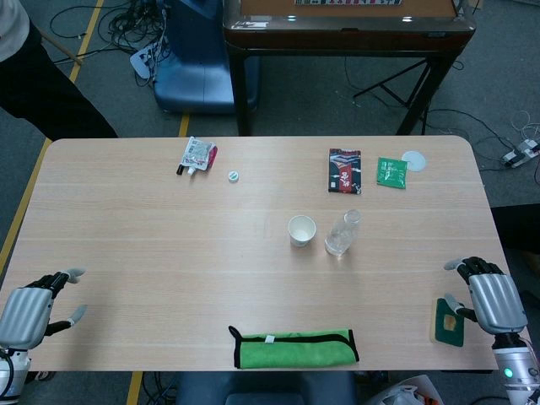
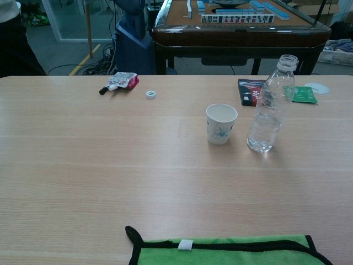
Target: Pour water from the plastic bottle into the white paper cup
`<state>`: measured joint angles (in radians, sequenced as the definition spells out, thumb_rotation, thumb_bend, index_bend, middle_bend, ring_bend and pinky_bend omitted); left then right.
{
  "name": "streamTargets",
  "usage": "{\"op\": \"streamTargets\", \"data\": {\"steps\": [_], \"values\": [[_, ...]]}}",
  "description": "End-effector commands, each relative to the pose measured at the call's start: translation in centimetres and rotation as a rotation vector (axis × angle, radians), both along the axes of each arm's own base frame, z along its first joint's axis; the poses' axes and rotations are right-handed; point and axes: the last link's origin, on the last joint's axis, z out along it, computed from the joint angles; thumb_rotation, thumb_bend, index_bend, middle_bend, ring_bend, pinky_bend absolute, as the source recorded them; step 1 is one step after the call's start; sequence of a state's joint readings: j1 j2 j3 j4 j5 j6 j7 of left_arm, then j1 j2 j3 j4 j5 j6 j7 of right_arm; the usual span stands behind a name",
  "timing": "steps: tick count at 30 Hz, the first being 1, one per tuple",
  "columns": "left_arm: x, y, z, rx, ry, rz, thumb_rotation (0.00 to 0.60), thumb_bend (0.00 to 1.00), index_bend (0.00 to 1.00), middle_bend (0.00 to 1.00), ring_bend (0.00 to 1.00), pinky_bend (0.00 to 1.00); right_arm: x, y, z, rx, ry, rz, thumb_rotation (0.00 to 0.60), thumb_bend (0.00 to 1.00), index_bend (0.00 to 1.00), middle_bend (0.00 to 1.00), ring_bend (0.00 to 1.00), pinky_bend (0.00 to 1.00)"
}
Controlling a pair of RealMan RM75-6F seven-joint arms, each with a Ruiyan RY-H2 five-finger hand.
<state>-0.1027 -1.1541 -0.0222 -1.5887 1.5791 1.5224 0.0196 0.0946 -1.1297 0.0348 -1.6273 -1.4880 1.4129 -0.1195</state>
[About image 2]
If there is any transparent plastic bottle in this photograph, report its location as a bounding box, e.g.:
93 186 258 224
247 54 299 153

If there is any white paper cup blue flower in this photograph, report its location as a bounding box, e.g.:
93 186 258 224
206 103 238 146

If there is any silver white spout pouch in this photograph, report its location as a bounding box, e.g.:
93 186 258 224
107 72 138 92

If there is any black red snack packet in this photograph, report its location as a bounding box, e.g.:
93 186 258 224
237 78 268 107

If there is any brown mahjong table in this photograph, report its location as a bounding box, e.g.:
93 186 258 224
152 0 331 76

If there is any green cloth black trim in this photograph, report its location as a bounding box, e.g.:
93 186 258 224
125 225 334 265

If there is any mahjong tile row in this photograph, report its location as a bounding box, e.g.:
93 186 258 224
201 14 275 24

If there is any green sachet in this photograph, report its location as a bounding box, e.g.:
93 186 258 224
283 86 318 105

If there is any wooden stick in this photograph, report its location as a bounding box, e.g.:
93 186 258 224
84 0 93 59

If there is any white round lid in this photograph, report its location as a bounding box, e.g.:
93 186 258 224
304 82 331 95

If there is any white plastic basket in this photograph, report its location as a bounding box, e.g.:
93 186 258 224
317 41 353 66

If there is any person in black trousers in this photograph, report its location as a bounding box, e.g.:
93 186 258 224
0 0 47 78

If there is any black tripod stand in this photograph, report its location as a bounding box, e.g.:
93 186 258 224
311 0 325 28

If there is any brown cardboard box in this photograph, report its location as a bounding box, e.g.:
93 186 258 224
299 4 345 22

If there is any black floor cable bundle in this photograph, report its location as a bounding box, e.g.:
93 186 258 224
48 44 116 76

